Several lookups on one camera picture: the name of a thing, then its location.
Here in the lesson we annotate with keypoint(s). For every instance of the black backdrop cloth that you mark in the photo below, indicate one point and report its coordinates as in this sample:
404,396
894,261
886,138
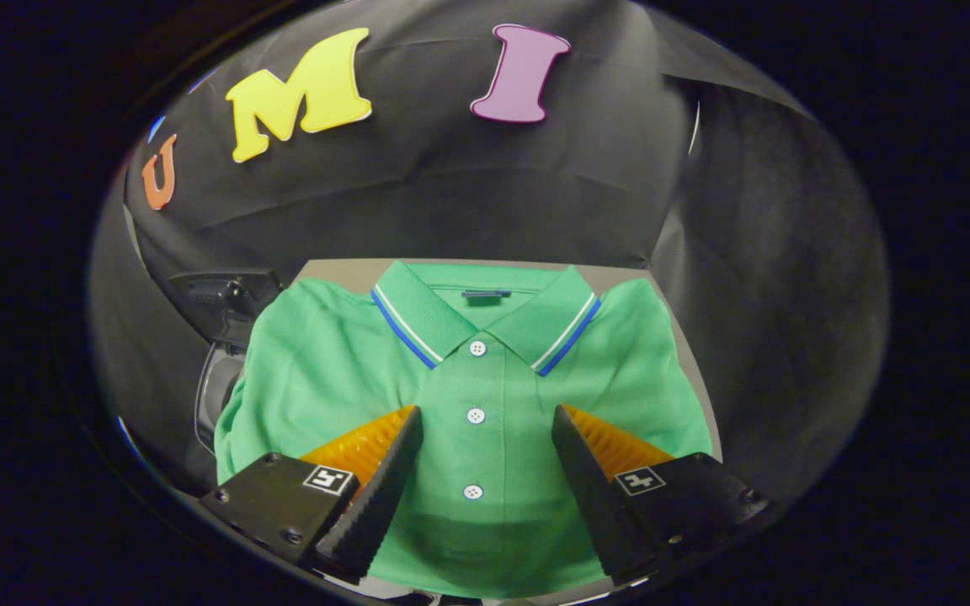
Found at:
468,194

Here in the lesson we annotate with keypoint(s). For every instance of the beige cabinet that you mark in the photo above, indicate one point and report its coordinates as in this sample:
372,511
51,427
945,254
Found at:
342,271

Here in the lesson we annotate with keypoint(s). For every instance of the green polo shirt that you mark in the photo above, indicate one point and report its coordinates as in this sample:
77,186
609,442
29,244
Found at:
485,387

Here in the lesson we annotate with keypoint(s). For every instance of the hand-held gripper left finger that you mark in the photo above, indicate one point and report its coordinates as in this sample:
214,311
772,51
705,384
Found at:
380,497

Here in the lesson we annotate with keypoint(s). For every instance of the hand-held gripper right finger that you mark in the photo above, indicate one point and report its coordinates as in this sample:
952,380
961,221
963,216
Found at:
590,497

